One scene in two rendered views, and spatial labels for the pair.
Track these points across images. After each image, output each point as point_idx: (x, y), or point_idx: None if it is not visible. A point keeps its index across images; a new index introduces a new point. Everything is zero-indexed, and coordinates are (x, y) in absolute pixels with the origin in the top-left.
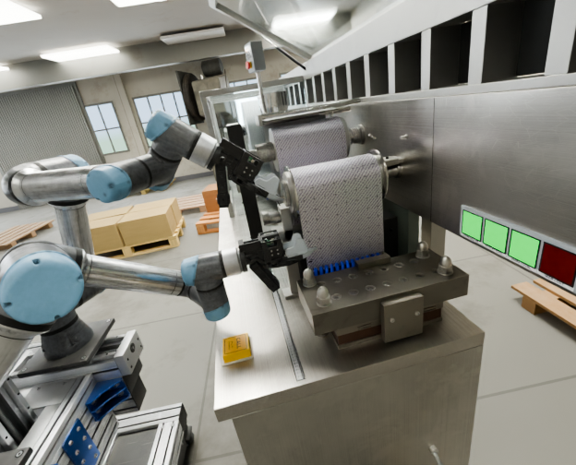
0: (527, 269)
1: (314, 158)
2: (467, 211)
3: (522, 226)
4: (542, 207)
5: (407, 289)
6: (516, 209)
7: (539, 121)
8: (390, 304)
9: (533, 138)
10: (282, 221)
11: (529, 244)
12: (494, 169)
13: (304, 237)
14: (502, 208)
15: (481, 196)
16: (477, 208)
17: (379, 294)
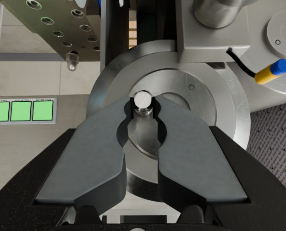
0: None
1: (276, 156)
2: (47, 120)
3: (4, 124)
4: None
5: (36, 30)
6: (9, 134)
7: None
8: (7, 8)
9: (1, 181)
10: (180, 2)
11: None
12: (28, 157)
13: (101, 8)
14: (19, 132)
15: (38, 135)
16: (41, 124)
17: (17, 8)
